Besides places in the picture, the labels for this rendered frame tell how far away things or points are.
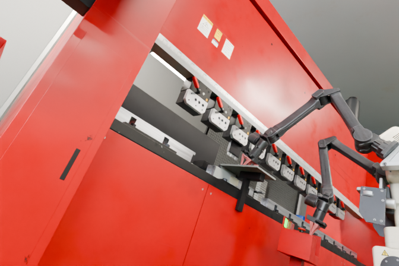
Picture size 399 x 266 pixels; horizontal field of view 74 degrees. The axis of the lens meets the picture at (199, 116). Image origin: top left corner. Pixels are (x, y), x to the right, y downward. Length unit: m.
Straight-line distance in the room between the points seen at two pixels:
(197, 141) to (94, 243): 1.28
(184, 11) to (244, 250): 1.34
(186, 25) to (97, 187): 0.95
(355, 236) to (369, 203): 2.07
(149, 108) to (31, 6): 2.08
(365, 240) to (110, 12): 3.20
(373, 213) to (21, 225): 1.33
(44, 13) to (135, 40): 2.58
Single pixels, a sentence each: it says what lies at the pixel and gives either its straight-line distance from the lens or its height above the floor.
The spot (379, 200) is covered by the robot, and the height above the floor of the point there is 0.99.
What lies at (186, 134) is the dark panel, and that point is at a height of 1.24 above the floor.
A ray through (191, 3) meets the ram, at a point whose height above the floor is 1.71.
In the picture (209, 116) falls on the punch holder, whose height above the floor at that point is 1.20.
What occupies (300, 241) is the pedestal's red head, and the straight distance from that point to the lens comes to 1.57.
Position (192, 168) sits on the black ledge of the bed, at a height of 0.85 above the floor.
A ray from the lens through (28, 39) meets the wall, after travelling 3.43.
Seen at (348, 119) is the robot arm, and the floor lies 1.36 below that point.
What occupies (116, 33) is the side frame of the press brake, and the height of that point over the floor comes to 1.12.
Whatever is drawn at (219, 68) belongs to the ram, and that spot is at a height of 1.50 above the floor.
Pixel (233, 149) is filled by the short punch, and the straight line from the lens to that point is 1.66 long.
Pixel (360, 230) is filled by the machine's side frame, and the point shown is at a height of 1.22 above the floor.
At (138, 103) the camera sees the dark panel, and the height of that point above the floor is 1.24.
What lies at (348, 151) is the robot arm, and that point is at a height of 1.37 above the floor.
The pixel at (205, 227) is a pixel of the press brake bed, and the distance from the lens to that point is 1.36.
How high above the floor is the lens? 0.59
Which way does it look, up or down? 23 degrees up
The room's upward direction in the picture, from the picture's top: 21 degrees clockwise
